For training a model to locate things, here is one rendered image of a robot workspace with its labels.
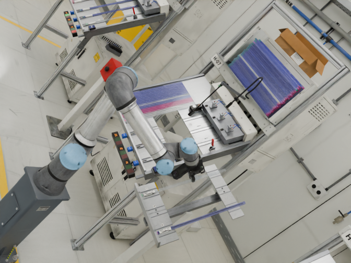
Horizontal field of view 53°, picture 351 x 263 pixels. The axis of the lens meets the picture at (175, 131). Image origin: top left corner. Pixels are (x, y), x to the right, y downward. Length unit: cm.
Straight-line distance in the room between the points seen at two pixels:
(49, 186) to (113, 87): 56
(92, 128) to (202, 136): 83
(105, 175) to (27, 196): 111
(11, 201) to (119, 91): 77
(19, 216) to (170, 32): 214
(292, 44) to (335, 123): 120
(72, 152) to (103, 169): 120
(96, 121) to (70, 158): 21
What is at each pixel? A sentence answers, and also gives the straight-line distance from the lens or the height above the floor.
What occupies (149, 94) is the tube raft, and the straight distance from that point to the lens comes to 248.
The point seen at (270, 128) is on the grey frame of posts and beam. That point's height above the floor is 136.
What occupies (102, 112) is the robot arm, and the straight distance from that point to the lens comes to 165.
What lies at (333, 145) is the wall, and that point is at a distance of 366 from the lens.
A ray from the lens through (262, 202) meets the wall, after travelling 380.
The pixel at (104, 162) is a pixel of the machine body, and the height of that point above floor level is 21.
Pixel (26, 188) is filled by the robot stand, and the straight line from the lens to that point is 179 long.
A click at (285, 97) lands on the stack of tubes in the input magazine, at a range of 222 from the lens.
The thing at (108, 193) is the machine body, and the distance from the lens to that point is 273.
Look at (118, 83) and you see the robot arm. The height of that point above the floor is 116.
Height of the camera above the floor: 169
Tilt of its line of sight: 20 degrees down
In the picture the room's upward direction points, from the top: 47 degrees clockwise
